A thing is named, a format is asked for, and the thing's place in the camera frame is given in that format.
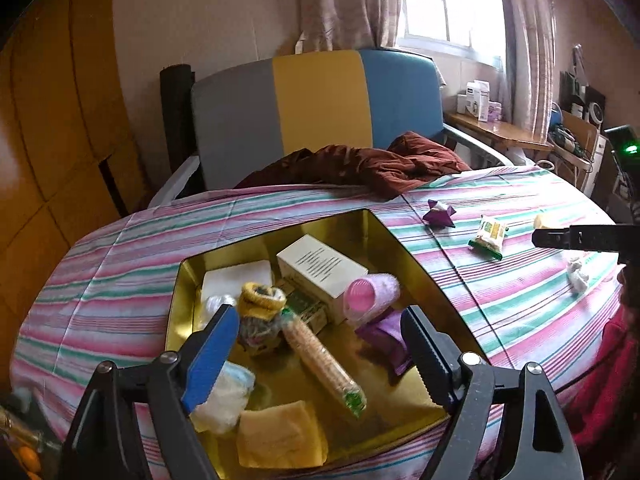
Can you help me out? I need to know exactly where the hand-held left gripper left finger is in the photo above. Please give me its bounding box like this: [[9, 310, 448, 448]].
[[60, 305, 240, 480]]

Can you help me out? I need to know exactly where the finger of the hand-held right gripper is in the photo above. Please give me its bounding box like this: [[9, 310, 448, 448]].
[[534, 224, 640, 253]]

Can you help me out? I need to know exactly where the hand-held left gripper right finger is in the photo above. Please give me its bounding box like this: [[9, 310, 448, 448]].
[[400, 306, 583, 480]]

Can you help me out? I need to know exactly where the yellow knit bundle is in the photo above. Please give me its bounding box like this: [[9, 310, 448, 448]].
[[237, 282, 287, 356]]

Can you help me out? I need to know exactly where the pink fluffy roller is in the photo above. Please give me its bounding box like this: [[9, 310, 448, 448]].
[[345, 273, 401, 323]]

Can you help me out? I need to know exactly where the cracker packet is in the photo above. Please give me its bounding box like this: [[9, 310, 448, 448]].
[[280, 310, 367, 418]]

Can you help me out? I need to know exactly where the large yellow sponge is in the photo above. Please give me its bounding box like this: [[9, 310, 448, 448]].
[[236, 400, 328, 470]]

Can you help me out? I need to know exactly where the white cardboard box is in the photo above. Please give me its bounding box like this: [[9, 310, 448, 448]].
[[276, 235, 368, 313]]

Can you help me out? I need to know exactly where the gold metal tray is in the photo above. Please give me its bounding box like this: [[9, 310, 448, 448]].
[[165, 208, 493, 480]]

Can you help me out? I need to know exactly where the white crumpled tissue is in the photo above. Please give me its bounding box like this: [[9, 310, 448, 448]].
[[566, 255, 593, 291]]

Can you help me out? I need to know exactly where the rolled white cloth blue trim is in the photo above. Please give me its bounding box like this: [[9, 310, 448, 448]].
[[192, 360, 256, 433]]

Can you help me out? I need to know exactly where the clear crumpled plastic wrap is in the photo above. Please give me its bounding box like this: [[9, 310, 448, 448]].
[[200, 294, 238, 331]]

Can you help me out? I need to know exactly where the brown cardboard box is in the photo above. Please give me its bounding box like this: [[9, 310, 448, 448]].
[[561, 110, 599, 156]]

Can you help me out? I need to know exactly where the white foam block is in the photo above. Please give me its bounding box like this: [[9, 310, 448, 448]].
[[201, 259, 273, 306]]

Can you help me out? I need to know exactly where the green white snack packet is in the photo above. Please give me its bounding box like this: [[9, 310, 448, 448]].
[[468, 215, 508, 262]]

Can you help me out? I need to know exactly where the small green box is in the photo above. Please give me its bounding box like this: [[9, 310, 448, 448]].
[[285, 285, 328, 333]]

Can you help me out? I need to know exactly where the striped bedsheet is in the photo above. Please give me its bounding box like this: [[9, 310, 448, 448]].
[[10, 165, 626, 480]]

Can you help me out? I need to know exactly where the wooden side table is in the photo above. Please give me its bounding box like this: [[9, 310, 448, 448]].
[[445, 111, 553, 161]]

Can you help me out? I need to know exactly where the patterned pink curtain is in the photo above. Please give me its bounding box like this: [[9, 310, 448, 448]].
[[495, 0, 571, 143], [300, 0, 403, 53]]

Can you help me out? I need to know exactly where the person's red clothing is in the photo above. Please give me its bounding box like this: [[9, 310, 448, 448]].
[[570, 305, 640, 456]]

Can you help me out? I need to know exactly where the white carton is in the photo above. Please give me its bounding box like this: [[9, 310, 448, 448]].
[[465, 80, 493, 122]]

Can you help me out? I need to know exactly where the brown cloth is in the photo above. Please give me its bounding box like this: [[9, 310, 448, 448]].
[[235, 131, 473, 198]]

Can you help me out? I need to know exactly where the glass jar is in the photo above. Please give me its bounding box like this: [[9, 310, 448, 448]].
[[0, 405, 56, 453]]

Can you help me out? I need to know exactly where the window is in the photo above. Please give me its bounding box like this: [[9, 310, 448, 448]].
[[397, 0, 506, 61]]

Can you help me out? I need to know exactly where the black rolled mat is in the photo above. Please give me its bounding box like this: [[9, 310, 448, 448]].
[[160, 64, 196, 181]]

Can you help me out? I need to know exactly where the wooden wardrobe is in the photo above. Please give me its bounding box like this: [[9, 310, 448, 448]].
[[0, 0, 151, 286]]

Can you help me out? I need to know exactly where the white bed rail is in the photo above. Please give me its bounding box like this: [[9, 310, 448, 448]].
[[442, 124, 513, 168], [147, 155, 201, 208]]

